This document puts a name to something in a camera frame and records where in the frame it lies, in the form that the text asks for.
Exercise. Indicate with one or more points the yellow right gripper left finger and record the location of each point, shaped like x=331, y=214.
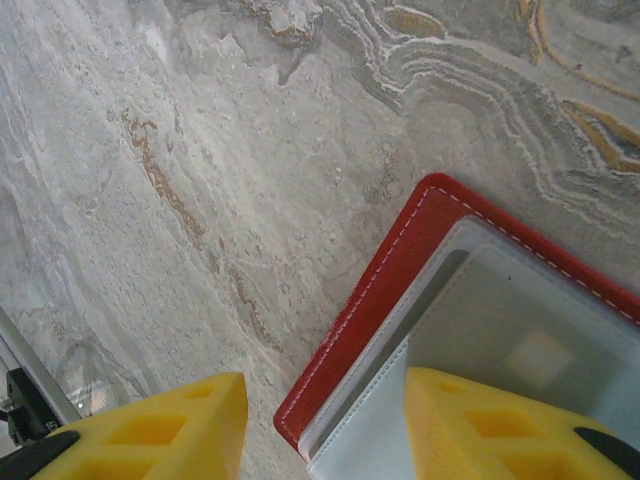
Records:
x=150, y=435

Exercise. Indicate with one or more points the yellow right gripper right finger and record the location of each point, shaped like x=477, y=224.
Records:
x=500, y=430

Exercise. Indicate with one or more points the red leather card holder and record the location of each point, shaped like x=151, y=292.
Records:
x=400, y=260

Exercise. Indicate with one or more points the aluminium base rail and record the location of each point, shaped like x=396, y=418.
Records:
x=35, y=357

